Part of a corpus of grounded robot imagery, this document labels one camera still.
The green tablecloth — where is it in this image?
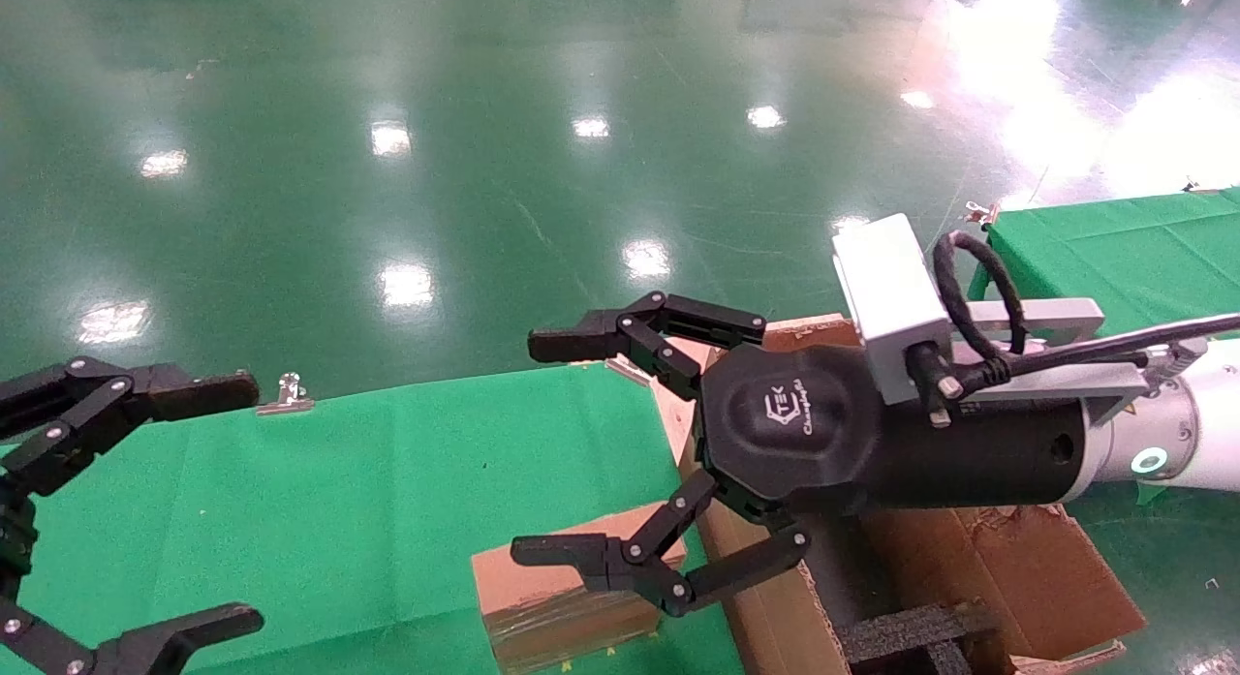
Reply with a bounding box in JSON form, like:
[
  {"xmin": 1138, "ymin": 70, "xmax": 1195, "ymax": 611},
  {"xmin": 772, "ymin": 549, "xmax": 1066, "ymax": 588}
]
[
  {"xmin": 0, "ymin": 363, "xmax": 747, "ymax": 675},
  {"xmin": 969, "ymin": 189, "xmax": 1240, "ymax": 506}
]

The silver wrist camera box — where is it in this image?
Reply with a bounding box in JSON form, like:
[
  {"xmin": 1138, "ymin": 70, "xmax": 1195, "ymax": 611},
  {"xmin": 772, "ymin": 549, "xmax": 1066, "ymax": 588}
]
[{"xmin": 831, "ymin": 213, "xmax": 955, "ymax": 407}]

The silver camera mounting bracket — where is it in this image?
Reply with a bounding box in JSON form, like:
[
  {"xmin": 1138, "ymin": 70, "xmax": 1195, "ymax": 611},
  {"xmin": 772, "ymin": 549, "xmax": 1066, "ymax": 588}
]
[{"xmin": 945, "ymin": 297, "xmax": 1210, "ymax": 429}]

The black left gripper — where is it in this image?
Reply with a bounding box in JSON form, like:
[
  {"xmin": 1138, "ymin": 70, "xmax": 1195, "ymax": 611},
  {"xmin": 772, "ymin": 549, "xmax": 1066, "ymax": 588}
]
[{"xmin": 0, "ymin": 357, "xmax": 264, "ymax": 675}]

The black foam block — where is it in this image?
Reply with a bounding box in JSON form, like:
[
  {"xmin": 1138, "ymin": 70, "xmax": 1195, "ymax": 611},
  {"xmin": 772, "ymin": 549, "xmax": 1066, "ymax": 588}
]
[{"xmin": 838, "ymin": 602, "xmax": 1004, "ymax": 675}]

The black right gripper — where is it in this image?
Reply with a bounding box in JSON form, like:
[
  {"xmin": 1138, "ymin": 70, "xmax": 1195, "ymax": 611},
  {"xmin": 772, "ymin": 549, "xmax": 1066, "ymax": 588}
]
[{"xmin": 511, "ymin": 291, "xmax": 1088, "ymax": 618}]

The large open cardboard carton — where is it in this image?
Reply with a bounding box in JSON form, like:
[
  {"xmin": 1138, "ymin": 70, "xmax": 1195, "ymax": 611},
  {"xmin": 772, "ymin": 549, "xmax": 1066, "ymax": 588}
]
[{"xmin": 649, "ymin": 312, "xmax": 1149, "ymax": 675}]

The small cardboard box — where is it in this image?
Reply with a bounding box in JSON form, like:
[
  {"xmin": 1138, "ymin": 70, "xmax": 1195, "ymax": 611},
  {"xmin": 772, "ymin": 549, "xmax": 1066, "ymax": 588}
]
[{"xmin": 472, "ymin": 501, "xmax": 689, "ymax": 675}]

